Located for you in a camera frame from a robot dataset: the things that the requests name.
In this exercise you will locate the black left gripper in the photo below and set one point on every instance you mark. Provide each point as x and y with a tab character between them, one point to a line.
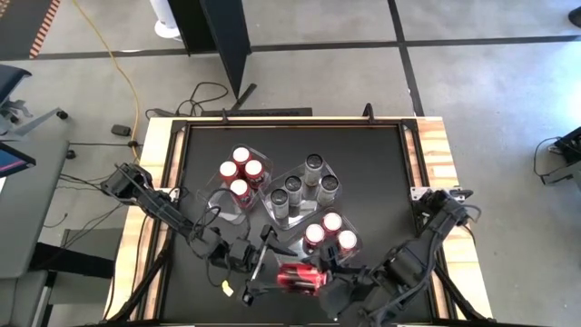
243	256

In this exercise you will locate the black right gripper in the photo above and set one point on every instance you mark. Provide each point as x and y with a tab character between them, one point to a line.
340	295

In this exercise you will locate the clear plastic storage bin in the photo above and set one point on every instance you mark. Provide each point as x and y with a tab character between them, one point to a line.
295	247
299	218
222	211

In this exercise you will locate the white Celsius energy drink can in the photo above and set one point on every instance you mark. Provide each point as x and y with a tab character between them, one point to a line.
293	188
314	165
279	202
329	186

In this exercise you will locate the red Fanta soda can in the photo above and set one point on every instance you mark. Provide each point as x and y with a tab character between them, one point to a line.
254	169
239	188

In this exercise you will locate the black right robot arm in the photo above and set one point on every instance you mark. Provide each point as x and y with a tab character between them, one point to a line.
408	263

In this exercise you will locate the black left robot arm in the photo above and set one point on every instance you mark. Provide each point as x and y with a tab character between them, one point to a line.
159	209

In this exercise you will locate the black flat bar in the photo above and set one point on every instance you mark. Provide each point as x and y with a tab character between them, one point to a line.
272	111

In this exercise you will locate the small black power adapter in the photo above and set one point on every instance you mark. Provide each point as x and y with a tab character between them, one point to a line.
121	130

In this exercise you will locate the black folding divider screen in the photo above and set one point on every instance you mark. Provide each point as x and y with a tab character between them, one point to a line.
222	27

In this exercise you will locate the grey desk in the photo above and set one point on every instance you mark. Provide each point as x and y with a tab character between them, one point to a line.
27	218

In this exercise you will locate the white stand base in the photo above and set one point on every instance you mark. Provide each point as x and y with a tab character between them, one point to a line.
164	29

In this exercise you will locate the black equipment box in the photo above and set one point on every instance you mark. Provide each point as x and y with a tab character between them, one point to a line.
569	150

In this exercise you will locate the computer screen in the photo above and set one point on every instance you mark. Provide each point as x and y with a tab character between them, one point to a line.
11	161

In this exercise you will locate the blue grey office chair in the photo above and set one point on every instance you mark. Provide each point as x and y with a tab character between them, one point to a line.
11	82

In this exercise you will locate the black rounded floor object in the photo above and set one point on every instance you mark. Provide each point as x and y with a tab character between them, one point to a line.
574	17

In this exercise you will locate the black hazard-striped floor mat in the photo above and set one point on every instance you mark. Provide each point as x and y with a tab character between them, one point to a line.
18	22

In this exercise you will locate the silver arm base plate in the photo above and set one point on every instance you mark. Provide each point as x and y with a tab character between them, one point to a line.
420	193

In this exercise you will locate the black diagonal frame strut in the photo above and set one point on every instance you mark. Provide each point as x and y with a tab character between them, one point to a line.
454	290
145	281

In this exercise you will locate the black triangular rail bracket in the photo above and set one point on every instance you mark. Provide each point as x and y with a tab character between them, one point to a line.
368	115
223	114

